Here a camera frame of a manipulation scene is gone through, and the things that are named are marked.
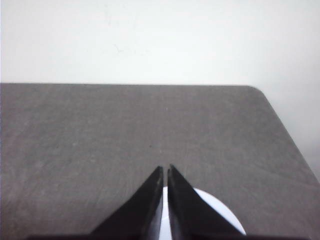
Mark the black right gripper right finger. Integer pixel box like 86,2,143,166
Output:
167,164,244,240

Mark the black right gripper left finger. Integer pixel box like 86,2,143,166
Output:
90,166,164,240

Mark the white plate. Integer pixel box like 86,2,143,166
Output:
159,186,247,240

